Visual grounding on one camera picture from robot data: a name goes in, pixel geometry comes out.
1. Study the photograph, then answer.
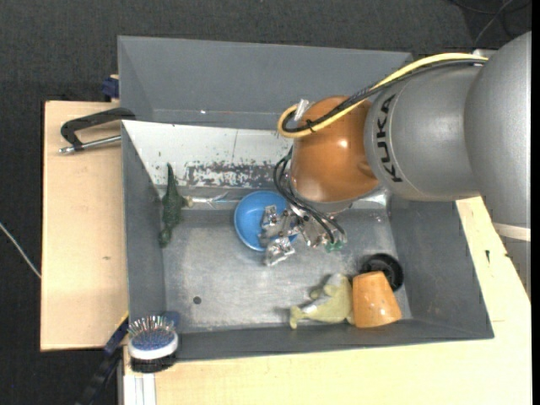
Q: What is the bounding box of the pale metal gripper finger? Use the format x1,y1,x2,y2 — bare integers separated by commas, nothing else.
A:
257,203,293,246
262,236,297,267

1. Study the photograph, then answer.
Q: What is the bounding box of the blue bowl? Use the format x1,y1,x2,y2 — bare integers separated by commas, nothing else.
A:
234,190,301,252

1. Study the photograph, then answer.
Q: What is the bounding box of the grey metal bin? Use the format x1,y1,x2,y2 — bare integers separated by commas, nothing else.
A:
116,35,495,361

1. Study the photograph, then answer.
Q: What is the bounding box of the thin clear plastic tool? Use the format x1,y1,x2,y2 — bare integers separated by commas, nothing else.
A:
183,191,231,208

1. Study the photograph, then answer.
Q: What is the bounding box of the black round lid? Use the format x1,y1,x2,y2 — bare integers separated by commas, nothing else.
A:
360,252,405,291

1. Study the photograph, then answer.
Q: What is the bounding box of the yellow toy animal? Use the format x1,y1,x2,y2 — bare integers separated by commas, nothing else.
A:
288,273,356,330

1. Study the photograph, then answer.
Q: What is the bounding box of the orange cup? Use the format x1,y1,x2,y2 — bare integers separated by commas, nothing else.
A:
351,270,403,329

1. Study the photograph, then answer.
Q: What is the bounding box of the green toy lizard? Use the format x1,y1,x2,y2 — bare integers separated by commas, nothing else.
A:
157,162,187,249

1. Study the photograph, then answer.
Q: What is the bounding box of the white and blue hairbrush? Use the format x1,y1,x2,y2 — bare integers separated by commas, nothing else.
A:
127,310,181,363

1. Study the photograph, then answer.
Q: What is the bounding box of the pale wood flat board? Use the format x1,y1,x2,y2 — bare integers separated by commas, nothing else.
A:
40,100,130,352

